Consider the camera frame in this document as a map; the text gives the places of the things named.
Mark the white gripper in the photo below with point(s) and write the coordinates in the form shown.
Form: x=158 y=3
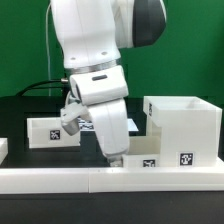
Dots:
x=111 y=127

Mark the white drawer box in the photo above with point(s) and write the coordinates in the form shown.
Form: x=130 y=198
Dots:
x=144 y=152
x=48 y=133

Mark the white drawer cabinet frame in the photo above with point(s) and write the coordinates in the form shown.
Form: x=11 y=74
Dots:
x=188 y=130

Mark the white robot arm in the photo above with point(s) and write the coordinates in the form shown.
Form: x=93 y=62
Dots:
x=91 y=33

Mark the marker tag sheet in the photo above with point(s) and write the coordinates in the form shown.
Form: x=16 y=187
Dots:
x=88 y=126

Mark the white fence wall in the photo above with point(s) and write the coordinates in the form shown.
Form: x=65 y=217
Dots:
x=93 y=180

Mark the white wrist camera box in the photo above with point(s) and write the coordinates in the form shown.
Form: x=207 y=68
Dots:
x=91 y=89

